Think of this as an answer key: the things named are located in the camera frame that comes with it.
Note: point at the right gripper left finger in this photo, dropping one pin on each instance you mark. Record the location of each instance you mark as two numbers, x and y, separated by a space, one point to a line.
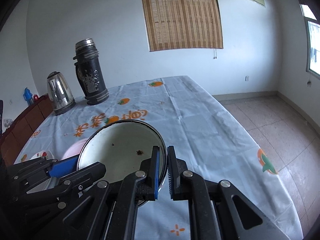
109 211

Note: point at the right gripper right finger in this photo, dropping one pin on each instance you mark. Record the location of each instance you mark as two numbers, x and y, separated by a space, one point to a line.
217 210

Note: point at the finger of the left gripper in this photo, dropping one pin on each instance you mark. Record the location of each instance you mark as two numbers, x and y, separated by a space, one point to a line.
62 168
80 177

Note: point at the red flower white plate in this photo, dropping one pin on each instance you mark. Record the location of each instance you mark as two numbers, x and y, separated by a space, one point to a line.
41 154

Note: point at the red plastic bowl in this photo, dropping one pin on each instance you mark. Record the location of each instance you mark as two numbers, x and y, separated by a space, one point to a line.
75 149

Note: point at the white enamel bowl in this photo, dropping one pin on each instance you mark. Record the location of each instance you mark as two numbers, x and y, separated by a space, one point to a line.
121 147

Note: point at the brown wooden sideboard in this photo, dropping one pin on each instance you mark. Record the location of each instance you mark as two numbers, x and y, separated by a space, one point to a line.
23 128

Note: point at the light blue printed tablecloth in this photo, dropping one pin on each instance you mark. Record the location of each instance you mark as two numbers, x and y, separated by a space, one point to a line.
204 134

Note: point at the stainless steel electric kettle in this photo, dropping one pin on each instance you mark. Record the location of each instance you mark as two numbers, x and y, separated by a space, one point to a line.
59 93

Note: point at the crumpled plastic bag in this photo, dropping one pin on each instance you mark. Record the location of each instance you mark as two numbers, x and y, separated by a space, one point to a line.
7 123

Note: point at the small red jar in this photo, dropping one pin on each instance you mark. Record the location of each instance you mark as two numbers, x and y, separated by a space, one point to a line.
35 97

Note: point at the blue thermos jug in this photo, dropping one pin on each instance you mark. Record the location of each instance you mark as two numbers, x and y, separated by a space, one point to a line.
28 96

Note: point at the black thermos flask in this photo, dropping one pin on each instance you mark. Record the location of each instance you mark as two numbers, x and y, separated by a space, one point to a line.
88 72

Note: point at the bamboo window blind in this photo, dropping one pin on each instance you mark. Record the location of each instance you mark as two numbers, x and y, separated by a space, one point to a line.
183 24

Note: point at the window with frame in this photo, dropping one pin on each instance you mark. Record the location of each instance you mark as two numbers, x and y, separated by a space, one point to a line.
313 41

